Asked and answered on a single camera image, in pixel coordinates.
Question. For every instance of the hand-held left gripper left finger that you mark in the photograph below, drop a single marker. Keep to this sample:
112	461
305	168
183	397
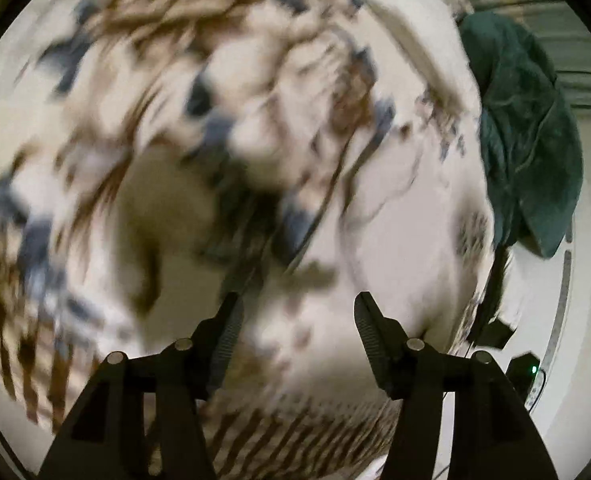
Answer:
224	340

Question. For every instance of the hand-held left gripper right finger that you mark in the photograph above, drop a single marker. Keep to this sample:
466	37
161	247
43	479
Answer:
373	337

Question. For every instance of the black device with green light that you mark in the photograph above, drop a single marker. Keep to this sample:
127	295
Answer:
523	372

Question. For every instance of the cream patterned blanket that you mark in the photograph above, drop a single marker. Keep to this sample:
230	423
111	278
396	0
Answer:
255	160

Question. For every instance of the dark green cloth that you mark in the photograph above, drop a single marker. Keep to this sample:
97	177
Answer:
520	125

